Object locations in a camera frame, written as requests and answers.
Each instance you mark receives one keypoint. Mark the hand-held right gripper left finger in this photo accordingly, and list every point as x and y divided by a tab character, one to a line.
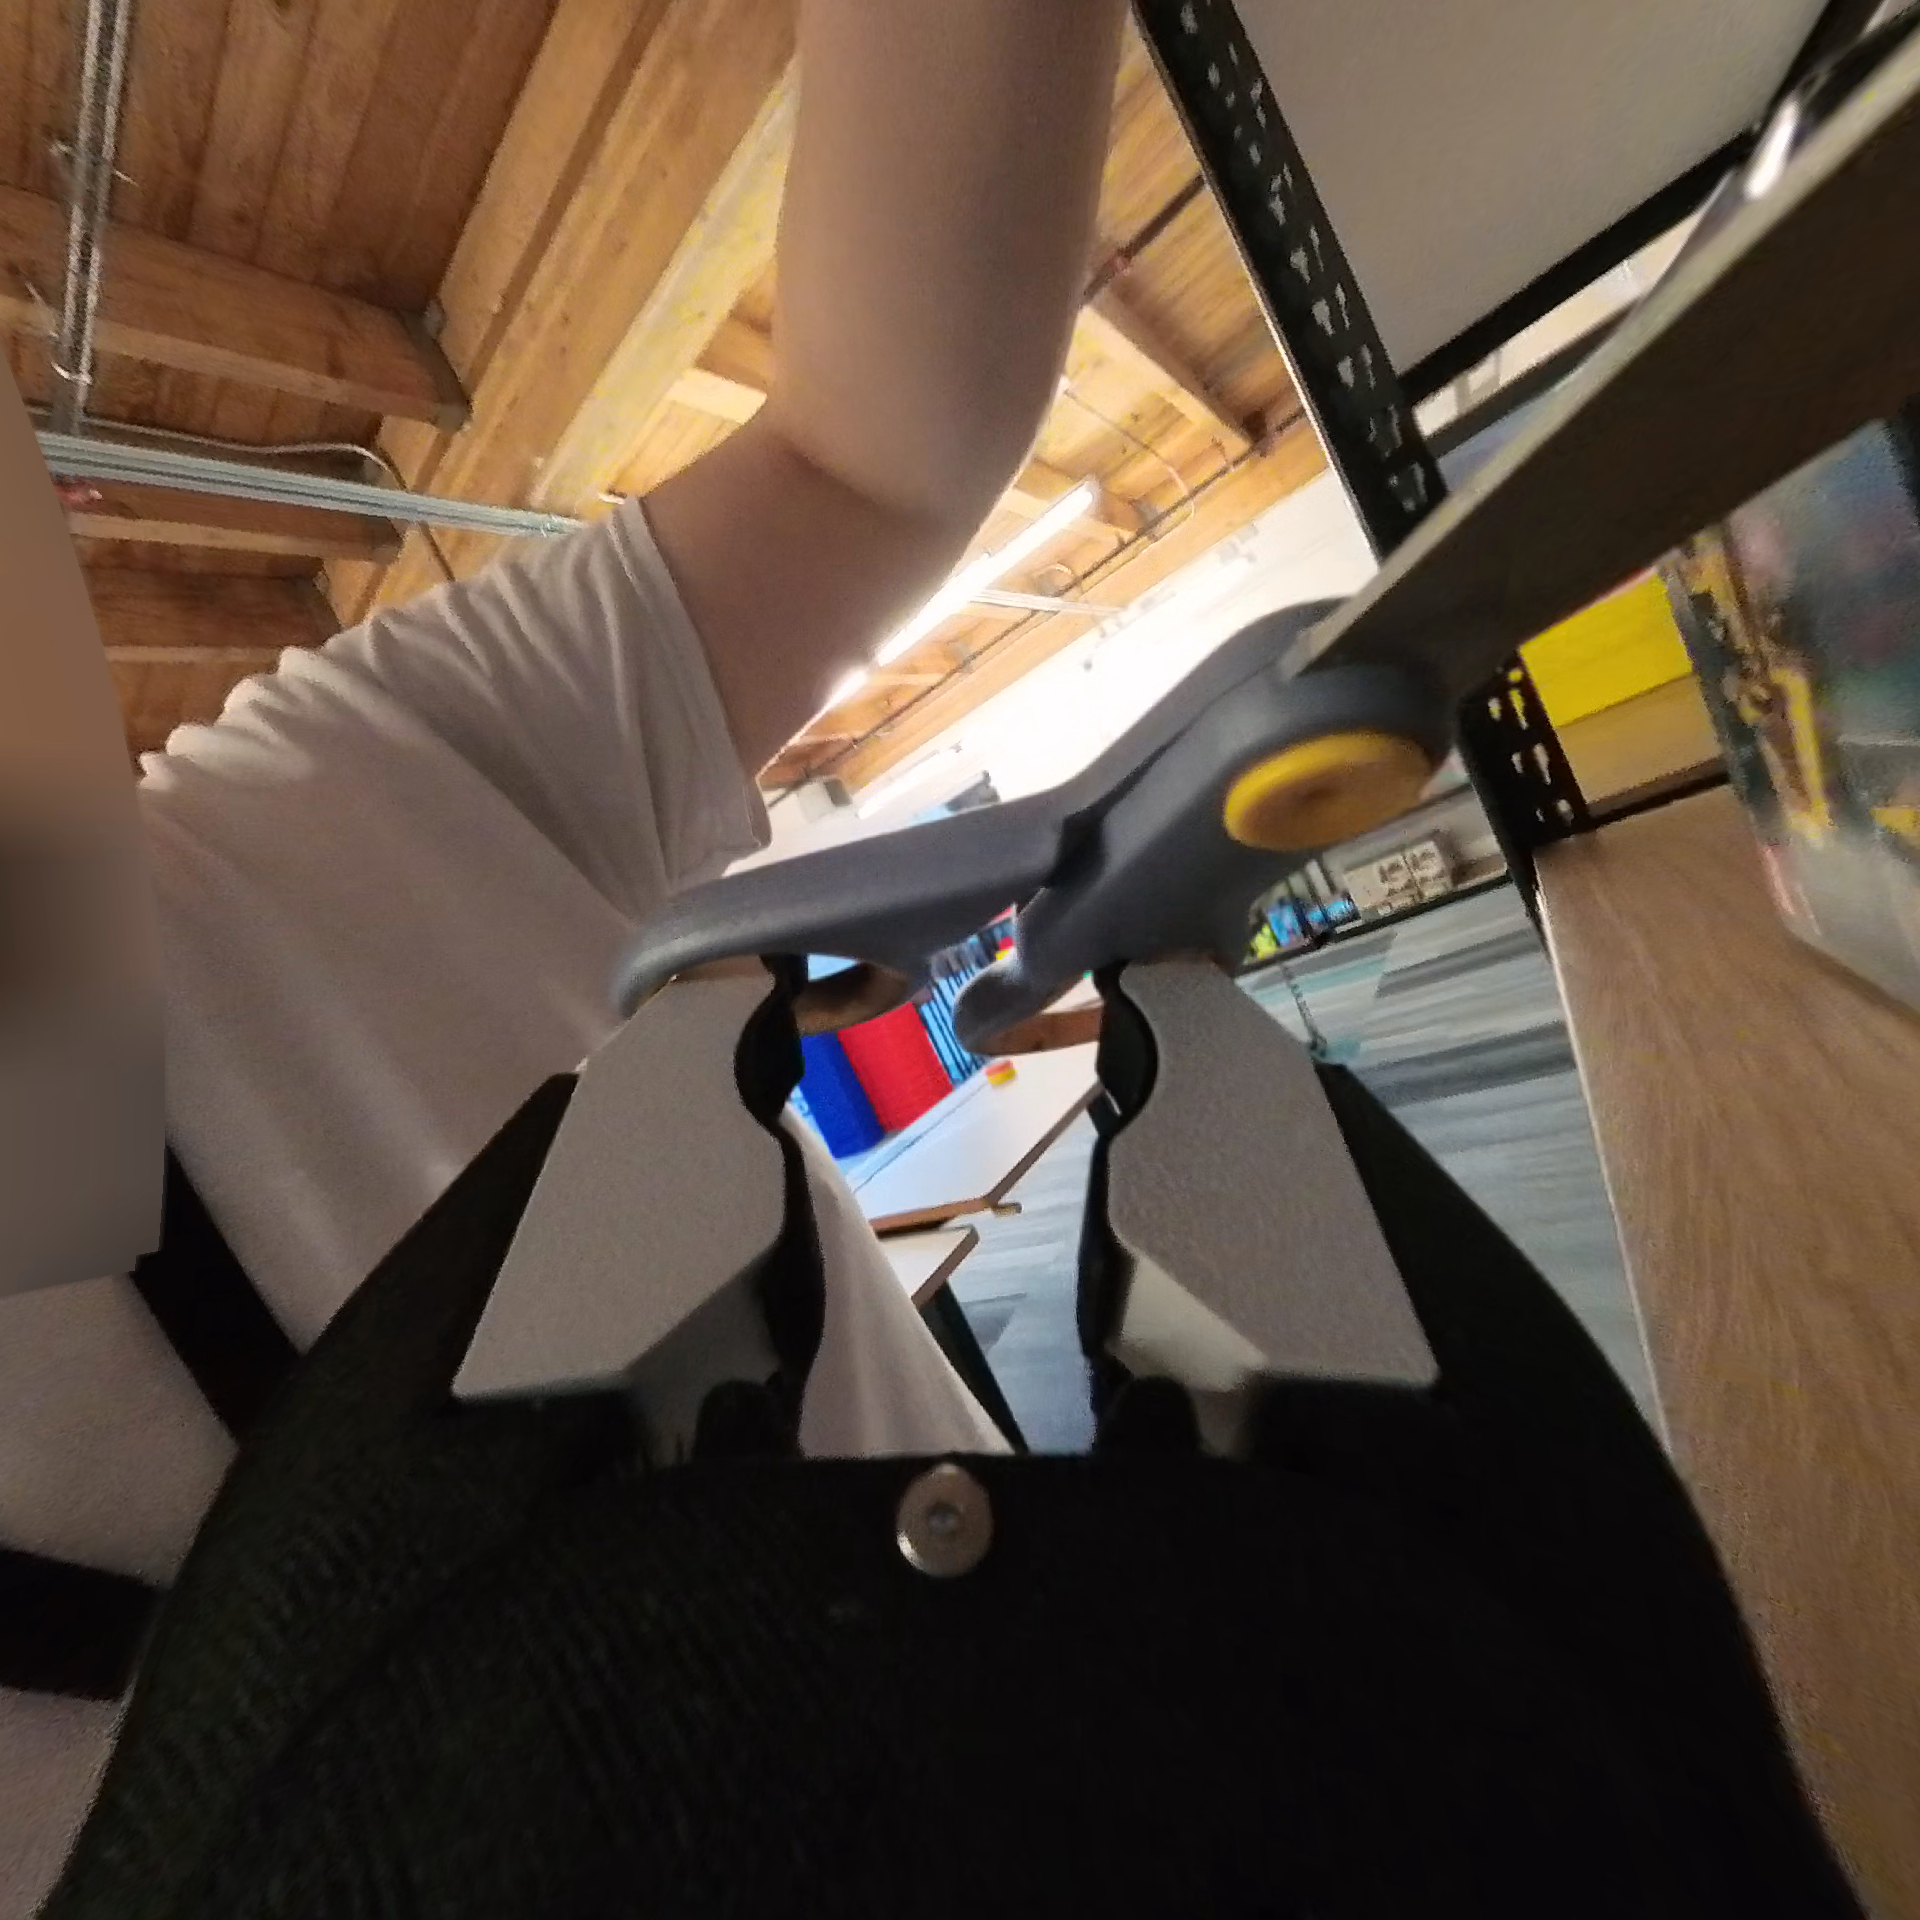
631	1230

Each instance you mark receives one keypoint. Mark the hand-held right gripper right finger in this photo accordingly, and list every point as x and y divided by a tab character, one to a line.
1275	1214

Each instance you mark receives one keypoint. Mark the grey yellow scissors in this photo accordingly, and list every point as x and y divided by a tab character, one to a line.
1321	781

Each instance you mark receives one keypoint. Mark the small black yellow toy box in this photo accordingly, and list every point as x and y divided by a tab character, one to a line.
1800	675

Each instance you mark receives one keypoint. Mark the person's left forearm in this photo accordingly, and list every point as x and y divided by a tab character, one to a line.
901	374

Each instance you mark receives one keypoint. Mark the blue foam block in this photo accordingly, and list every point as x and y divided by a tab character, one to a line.
825	1103

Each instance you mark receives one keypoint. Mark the red foam block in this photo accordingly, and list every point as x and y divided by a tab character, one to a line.
901	1064

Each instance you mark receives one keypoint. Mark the person's trouser leg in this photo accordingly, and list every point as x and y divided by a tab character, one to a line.
75	1411

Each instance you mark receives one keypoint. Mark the yellow plastic bin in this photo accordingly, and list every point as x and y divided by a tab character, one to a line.
1591	653

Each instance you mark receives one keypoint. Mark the long ceiling light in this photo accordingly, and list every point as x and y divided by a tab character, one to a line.
991	570

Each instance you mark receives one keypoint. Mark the metal ceiling conduit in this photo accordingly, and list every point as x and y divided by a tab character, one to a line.
301	488

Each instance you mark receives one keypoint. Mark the black metal rack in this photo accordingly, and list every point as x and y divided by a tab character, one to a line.
1305	255

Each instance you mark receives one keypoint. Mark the wooden rack shelf board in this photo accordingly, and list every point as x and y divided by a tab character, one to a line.
1500	151

